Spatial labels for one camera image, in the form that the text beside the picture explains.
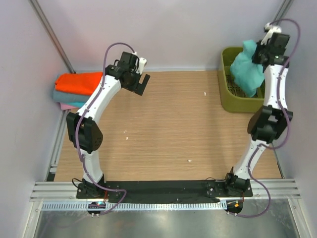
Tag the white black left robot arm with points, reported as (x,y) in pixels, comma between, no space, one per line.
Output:
(82,126)

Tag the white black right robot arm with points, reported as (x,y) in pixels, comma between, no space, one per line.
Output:
(272,118)

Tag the teal t shirt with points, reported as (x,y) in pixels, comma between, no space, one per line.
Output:
(247,75)

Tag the grey folded t shirt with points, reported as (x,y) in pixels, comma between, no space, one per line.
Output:
(62,97)

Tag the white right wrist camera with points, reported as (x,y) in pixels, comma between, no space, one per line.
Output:
(270,30)

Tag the orange folded t shirt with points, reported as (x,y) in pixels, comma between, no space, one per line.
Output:
(81,84)

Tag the aluminium frame rail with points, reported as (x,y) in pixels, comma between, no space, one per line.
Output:
(266,188)

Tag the white slotted cable duct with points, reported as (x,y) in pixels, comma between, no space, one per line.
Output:
(97,205)

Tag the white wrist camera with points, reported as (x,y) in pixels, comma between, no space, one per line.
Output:
(141,65)
(270,30)

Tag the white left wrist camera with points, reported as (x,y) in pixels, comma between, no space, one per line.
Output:
(141,65)

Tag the green plastic basket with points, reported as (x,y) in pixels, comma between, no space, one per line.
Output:
(233,99)

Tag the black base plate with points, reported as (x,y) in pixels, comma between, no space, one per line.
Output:
(165,192)

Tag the pink folded t shirt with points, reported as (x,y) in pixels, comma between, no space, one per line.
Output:
(65,107)

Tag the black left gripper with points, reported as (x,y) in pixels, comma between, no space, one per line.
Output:
(139,84)

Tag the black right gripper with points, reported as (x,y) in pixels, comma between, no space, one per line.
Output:
(257,53)

